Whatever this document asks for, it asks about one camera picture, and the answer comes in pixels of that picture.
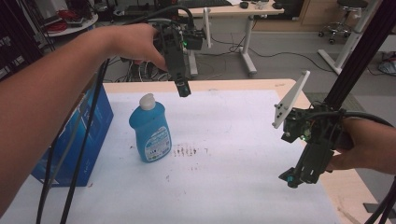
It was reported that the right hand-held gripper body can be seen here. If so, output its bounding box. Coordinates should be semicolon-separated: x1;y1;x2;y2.
272;70;355;185

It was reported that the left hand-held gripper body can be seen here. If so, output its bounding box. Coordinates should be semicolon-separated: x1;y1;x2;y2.
153;7;214;79

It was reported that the blue dish soap bottle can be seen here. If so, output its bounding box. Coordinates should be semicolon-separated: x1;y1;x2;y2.
128;92;173;164

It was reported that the person's left hand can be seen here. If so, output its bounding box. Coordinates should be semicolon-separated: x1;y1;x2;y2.
105;22;169;73

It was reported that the person's right hand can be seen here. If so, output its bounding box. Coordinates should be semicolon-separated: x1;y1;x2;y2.
326;117;396;175

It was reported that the black keyboard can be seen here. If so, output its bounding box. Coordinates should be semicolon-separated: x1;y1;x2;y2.
177;0;233;9

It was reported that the white table mat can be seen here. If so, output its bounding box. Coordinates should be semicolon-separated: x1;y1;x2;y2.
0;89;344;224

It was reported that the wooden desk with white legs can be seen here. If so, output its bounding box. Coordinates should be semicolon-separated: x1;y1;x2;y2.
177;0;286;78

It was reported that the white metal stand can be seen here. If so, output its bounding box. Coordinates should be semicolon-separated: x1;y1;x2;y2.
317;0;384;76

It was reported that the round white table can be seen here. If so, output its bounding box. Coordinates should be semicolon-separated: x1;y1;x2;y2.
43;12;99;38

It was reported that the blue cardboard box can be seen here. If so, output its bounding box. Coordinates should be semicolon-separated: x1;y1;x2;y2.
30;83;115;189

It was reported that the black office stool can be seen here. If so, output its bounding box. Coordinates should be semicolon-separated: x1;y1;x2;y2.
318;0;370;45

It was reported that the black equipment rack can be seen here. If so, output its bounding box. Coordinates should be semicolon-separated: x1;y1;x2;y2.
0;0;45;82

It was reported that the black looped gripper cable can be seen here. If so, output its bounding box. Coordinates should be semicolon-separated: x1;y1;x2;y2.
122;4;196;31

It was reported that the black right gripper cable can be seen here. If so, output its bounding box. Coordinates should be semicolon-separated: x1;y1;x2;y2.
306;109;395;129

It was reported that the black hanging cable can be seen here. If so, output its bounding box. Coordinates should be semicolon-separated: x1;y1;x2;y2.
363;176;396;224
376;194;396;224

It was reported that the black floor cable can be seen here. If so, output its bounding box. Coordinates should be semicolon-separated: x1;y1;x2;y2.
211;36;335;74

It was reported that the black metal frame post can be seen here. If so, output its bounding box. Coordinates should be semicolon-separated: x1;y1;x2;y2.
323;0;396;110

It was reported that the thick black cable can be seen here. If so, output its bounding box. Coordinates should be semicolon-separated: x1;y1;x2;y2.
59;58;111;224

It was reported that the red cable bundle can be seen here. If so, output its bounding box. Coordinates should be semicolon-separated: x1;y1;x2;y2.
46;8;78;34

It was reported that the grey cable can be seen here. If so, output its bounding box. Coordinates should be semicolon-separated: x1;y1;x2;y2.
46;98;92;203

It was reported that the thin black cable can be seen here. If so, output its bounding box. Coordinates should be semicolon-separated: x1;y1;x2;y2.
35;124;64;224

